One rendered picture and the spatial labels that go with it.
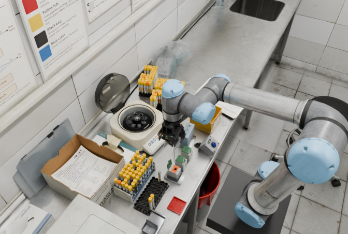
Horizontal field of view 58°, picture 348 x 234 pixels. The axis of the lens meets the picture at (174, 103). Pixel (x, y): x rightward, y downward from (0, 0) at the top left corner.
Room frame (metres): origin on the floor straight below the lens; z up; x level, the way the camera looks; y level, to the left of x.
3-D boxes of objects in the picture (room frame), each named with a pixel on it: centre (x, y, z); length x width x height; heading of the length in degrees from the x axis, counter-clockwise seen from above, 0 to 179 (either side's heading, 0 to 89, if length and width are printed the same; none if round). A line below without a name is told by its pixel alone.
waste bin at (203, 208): (1.10, -0.12, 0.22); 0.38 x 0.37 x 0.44; 152
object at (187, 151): (0.93, -0.07, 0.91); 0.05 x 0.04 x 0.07; 62
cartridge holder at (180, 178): (0.81, -0.01, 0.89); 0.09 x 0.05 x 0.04; 64
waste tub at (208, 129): (1.16, -0.18, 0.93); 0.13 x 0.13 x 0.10; 59
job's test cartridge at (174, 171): (0.81, -0.01, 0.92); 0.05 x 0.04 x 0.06; 64
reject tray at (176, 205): (0.66, -0.02, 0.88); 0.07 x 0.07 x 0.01; 62
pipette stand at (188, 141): (1.03, -0.07, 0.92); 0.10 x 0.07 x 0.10; 158
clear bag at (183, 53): (1.78, -0.03, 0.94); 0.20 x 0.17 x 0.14; 133
